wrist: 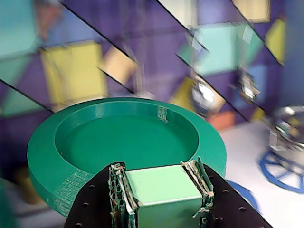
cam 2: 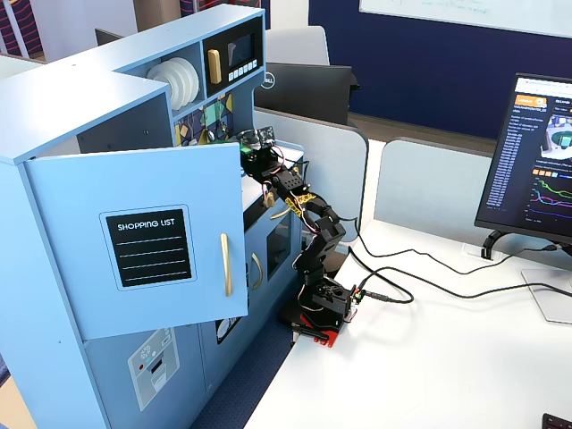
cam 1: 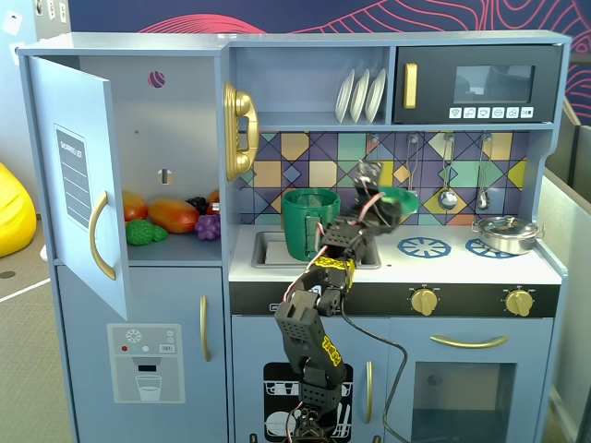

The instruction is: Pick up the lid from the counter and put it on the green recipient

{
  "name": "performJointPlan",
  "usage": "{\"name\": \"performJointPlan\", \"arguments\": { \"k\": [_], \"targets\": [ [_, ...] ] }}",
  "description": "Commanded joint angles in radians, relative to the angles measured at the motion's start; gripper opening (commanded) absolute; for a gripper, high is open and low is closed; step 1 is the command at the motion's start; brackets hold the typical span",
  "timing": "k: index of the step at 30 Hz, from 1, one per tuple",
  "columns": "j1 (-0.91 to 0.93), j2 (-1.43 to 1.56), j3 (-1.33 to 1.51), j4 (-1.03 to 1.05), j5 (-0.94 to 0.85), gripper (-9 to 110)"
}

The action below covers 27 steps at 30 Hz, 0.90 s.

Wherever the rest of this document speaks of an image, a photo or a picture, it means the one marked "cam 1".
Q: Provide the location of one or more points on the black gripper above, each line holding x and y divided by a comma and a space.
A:
389, 213

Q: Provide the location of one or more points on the green toy bowl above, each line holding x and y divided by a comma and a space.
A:
408, 200

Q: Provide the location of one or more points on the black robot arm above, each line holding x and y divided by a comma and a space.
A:
305, 332

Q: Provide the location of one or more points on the metal toy ladle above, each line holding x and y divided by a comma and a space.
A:
447, 198

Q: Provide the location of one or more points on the metal toy spoon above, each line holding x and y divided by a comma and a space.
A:
483, 200

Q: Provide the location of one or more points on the gold stove knob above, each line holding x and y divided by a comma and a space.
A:
519, 302
424, 302

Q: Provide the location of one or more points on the green plastic container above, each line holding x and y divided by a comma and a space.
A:
295, 231

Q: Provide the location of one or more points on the steel toy pot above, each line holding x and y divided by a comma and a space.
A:
508, 242

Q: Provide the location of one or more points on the white toy plate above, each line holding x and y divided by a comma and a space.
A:
375, 94
344, 99
359, 97

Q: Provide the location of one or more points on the grey toy sink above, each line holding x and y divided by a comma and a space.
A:
272, 251

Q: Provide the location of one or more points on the black toy microwave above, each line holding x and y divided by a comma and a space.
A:
438, 92

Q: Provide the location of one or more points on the purple toy grapes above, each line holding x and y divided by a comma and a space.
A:
208, 227

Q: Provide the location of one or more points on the gold toy telephone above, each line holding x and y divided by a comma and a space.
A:
240, 101

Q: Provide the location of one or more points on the dark toy blackberries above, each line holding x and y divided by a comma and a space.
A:
197, 204

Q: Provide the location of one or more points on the blue oven door with window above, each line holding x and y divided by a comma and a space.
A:
401, 415

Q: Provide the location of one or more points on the large orange toy mango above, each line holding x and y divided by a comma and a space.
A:
173, 217

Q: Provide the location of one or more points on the black white dishwasher sticker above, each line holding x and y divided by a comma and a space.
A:
272, 401

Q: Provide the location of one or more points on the blue toy kitchen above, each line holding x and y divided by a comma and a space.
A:
175, 286

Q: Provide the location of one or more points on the green toy fruit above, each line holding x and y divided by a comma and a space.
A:
138, 233

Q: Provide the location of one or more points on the small red orange toy fruit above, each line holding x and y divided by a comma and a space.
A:
134, 207

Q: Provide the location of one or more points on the blue fridge door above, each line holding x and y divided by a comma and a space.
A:
97, 138

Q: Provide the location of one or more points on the grey shopping list sticker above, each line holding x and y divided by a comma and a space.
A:
71, 180

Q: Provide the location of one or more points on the yellow beanbag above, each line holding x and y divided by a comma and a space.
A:
14, 217

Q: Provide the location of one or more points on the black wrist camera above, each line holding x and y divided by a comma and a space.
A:
369, 173

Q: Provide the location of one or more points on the white wall socket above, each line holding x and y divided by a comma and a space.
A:
12, 22

